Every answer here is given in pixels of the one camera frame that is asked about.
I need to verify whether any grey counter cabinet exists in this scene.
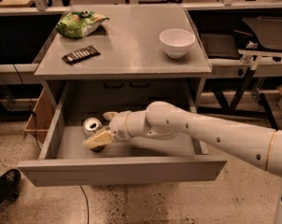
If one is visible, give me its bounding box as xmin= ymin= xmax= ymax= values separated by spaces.
xmin=35 ymin=5 xmax=211 ymax=105

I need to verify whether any dark tray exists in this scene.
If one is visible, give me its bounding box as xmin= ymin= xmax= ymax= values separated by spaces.
xmin=201 ymin=34 xmax=240 ymax=60

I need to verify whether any white ceramic bowl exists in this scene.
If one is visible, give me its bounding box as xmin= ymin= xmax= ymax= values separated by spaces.
xmin=159 ymin=29 xmax=196 ymax=58

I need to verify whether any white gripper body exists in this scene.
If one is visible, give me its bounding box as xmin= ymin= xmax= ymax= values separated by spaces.
xmin=109 ymin=111 xmax=132 ymax=141

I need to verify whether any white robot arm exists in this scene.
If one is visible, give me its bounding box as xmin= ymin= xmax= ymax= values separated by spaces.
xmin=83 ymin=101 xmax=282 ymax=224

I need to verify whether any black snack bar wrapper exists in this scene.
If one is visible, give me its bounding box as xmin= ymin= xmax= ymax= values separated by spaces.
xmin=62 ymin=45 xmax=100 ymax=64

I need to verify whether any black floor cable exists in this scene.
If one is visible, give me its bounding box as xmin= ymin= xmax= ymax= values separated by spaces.
xmin=79 ymin=185 xmax=91 ymax=224

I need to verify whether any green white 7up can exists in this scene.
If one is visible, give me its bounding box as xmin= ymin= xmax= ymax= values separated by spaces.
xmin=82 ymin=118 xmax=106 ymax=152

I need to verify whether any green chip bag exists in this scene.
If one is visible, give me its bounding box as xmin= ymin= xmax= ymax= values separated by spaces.
xmin=56 ymin=10 xmax=108 ymax=38

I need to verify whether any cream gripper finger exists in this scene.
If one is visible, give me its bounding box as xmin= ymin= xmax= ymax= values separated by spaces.
xmin=82 ymin=131 xmax=114 ymax=148
xmin=103 ymin=111 xmax=118 ymax=121

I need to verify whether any wooden box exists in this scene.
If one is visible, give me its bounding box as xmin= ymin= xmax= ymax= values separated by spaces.
xmin=24 ymin=91 xmax=54 ymax=143

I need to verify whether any grey open top drawer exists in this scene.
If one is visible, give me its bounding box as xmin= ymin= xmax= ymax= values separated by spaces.
xmin=18 ymin=80 xmax=226 ymax=187

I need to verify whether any black shoe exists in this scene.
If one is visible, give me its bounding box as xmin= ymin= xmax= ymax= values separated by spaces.
xmin=0 ymin=169 xmax=21 ymax=204

